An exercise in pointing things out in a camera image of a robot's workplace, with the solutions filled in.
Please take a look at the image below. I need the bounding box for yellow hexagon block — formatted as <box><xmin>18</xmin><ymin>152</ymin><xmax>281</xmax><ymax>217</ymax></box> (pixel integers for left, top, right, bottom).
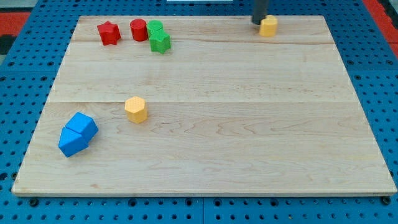
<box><xmin>124</xmin><ymin>96</ymin><xmax>148</xmax><ymax>124</ymax></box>

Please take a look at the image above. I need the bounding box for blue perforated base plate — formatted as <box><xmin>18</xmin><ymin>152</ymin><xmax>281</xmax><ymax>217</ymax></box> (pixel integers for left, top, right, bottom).
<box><xmin>1</xmin><ymin>0</ymin><xmax>397</xmax><ymax>223</ymax></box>

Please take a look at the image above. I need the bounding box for green cylinder block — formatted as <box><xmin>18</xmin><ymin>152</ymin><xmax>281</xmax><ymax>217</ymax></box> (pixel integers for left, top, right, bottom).
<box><xmin>146</xmin><ymin>20</ymin><xmax>164</xmax><ymax>39</ymax></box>

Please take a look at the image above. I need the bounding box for yellow heart block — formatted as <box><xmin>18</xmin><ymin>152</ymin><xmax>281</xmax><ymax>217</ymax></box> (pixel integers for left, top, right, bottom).
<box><xmin>259</xmin><ymin>15</ymin><xmax>278</xmax><ymax>37</ymax></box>

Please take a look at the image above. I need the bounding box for red cylinder block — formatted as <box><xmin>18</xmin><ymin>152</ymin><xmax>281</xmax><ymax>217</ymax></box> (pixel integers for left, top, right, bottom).
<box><xmin>130</xmin><ymin>19</ymin><xmax>148</xmax><ymax>42</ymax></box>

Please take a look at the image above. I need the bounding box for blue cube block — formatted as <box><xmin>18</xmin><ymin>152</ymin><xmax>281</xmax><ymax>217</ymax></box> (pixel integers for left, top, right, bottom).
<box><xmin>65</xmin><ymin>112</ymin><xmax>98</xmax><ymax>142</ymax></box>

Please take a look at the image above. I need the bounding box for red star block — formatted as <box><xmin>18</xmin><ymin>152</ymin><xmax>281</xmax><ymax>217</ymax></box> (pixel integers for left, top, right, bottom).
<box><xmin>97</xmin><ymin>21</ymin><xmax>121</xmax><ymax>45</ymax></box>

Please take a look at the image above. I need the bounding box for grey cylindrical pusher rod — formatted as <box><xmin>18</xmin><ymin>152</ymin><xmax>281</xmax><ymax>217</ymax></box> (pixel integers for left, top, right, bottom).
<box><xmin>251</xmin><ymin>0</ymin><xmax>269</xmax><ymax>25</ymax></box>

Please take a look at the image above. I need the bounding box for blue triangular prism block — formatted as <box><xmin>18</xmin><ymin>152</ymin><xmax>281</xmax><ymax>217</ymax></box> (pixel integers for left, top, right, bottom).
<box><xmin>58</xmin><ymin>127</ymin><xmax>88</xmax><ymax>157</ymax></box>

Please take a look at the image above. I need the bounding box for light wooden board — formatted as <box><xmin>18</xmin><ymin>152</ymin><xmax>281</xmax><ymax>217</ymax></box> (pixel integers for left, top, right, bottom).
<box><xmin>12</xmin><ymin>16</ymin><xmax>397</xmax><ymax>197</ymax></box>

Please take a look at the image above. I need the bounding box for green star block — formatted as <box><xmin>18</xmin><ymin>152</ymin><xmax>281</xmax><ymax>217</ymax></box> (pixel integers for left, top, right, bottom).
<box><xmin>149</xmin><ymin>30</ymin><xmax>171</xmax><ymax>54</ymax></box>

